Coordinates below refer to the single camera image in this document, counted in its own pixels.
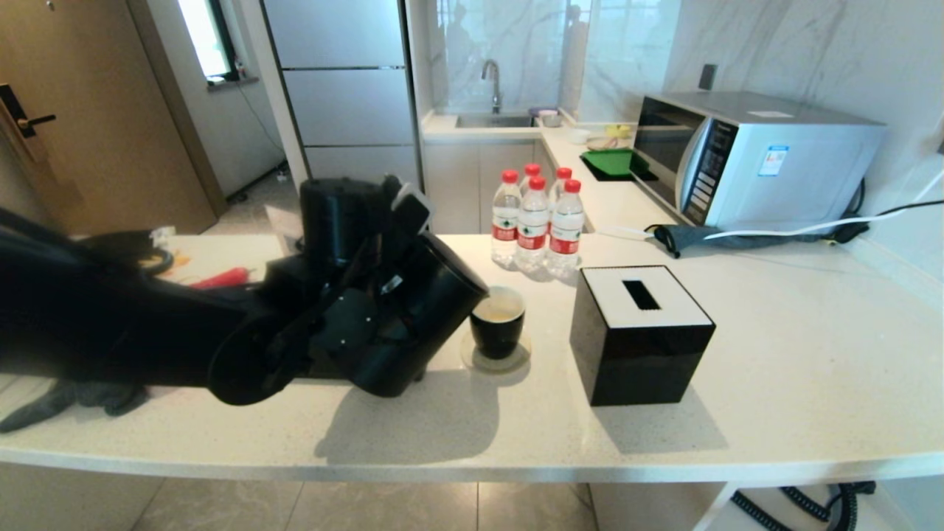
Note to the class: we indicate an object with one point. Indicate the green plastic tray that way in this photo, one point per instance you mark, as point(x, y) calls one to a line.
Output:
point(612, 162)

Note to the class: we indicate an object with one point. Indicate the black tissue box white top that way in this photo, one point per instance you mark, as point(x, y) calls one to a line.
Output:
point(641, 361)

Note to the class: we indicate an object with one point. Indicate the black electric kettle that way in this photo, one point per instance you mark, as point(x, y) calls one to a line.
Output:
point(439, 310)

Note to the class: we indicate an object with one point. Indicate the grey plush toy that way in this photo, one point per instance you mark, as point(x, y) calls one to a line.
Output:
point(96, 398)

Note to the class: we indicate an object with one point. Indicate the brown wooden door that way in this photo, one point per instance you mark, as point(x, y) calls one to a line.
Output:
point(103, 110)

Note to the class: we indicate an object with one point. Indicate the red toy chili pepper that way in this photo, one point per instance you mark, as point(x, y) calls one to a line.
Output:
point(221, 279)

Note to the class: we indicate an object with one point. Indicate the yellow kitchen item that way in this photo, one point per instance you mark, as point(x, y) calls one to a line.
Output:
point(619, 131)

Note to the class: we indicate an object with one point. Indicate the clear glass coaster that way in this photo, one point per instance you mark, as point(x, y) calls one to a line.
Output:
point(518, 361)

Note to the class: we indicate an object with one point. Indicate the grey wall outlet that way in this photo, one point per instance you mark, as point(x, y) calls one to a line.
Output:
point(707, 77)

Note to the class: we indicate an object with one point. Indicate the small white cup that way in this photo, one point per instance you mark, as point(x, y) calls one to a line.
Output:
point(579, 136)

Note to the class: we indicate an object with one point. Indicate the white refrigerator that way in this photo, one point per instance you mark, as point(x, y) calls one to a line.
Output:
point(346, 110)

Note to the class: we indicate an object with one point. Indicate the black cooktop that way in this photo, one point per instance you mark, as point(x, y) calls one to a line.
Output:
point(601, 178)

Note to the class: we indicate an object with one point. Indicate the silver microwave oven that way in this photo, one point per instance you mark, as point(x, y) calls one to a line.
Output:
point(789, 169)

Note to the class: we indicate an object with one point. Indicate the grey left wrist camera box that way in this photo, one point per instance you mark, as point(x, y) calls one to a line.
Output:
point(411, 210)

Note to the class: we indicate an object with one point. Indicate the black cup white inside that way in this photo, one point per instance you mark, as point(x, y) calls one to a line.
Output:
point(497, 335)

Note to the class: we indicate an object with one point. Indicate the red-capped water bottle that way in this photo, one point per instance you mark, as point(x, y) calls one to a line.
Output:
point(532, 232)
point(566, 236)
point(506, 221)
point(562, 174)
point(531, 170)

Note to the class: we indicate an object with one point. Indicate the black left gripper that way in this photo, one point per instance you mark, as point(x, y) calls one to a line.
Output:
point(345, 335)

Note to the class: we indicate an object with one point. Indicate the white kitchen base cabinet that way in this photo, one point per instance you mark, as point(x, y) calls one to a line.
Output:
point(461, 188)

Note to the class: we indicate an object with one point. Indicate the bright window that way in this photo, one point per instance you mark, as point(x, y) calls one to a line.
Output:
point(203, 37)

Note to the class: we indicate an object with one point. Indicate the chrome sink faucet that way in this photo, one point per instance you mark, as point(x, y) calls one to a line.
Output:
point(495, 76)

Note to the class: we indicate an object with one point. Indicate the black bag white tag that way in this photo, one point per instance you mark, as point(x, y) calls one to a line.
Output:
point(125, 242)

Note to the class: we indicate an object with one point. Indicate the steel kitchen sink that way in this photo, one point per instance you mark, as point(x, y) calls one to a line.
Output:
point(494, 121)

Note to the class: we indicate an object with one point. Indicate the purple bowl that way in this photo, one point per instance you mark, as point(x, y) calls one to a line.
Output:
point(544, 112)

